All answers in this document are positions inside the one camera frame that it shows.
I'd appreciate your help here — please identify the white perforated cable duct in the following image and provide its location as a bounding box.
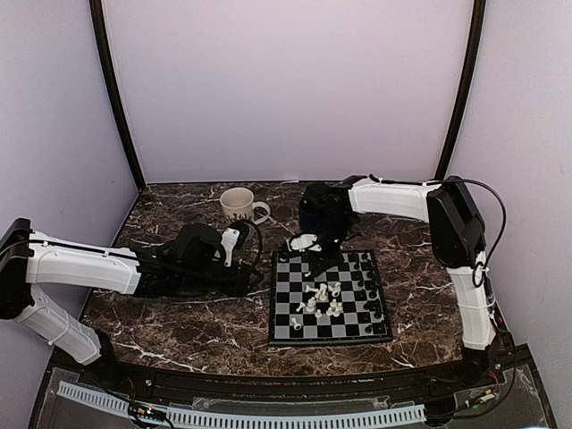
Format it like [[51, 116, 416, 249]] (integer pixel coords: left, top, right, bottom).
[[56, 382, 427, 428]]

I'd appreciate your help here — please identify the right black frame post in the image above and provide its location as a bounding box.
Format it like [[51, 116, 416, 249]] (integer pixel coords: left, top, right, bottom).
[[433, 0, 486, 180]]

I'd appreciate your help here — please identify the black silver chess board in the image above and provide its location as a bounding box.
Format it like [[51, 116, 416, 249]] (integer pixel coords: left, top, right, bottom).
[[268, 250, 393, 347]]

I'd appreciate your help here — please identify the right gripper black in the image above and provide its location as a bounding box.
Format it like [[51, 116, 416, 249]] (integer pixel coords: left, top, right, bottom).
[[308, 214, 357, 276]]

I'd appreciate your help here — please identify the dark blue mug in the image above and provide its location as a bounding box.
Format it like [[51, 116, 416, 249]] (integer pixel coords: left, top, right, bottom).
[[299, 199, 315, 232]]

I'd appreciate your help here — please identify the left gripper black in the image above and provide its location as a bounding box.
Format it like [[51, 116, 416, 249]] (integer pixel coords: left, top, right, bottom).
[[180, 259, 264, 298]]

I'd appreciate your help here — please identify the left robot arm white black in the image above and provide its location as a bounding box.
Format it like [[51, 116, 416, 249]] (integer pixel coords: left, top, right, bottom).
[[1, 218, 263, 390]]

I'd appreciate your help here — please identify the white pawn near front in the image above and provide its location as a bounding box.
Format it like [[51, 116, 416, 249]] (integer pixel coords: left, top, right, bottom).
[[291, 317, 302, 331]]

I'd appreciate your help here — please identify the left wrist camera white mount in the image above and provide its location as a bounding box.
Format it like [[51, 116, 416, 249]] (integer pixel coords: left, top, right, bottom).
[[221, 225, 254, 267]]

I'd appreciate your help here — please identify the cream floral mug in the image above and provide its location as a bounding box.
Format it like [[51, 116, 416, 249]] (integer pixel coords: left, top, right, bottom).
[[219, 187, 271, 224]]

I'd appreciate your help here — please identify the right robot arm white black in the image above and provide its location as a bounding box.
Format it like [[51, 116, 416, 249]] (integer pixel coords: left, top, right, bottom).
[[286, 175, 499, 388]]

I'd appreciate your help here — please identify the black front rail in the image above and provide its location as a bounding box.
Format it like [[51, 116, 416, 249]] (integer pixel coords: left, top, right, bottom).
[[54, 341, 515, 400]]

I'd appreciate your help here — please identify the black frame post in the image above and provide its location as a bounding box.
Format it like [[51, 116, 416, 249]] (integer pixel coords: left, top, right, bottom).
[[88, 0, 147, 193], [433, 0, 486, 180]]

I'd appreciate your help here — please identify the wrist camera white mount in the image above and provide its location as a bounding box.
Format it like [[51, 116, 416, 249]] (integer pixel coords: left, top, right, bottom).
[[221, 225, 254, 267], [286, 233, 318, 252]]

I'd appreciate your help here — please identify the left black frame post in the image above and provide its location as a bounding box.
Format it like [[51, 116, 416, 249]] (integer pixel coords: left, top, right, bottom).
[[88, 0, 147, 193]]

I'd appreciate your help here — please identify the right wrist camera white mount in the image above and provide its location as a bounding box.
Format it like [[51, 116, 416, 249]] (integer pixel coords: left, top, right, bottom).
[[286, 233, 318, 252]]

